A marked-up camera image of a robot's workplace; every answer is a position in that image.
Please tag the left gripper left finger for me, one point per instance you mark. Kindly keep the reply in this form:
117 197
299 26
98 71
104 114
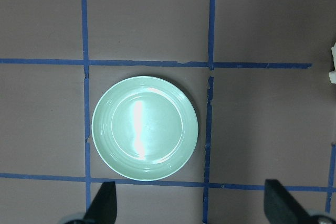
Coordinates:
103 208

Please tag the green plate left side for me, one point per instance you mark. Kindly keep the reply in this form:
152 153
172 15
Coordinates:
144 128

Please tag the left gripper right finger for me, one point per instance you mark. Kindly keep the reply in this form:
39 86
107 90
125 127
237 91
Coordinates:
281 207

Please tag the white rice cooker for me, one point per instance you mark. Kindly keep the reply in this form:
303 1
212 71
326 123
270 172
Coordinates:
332 74

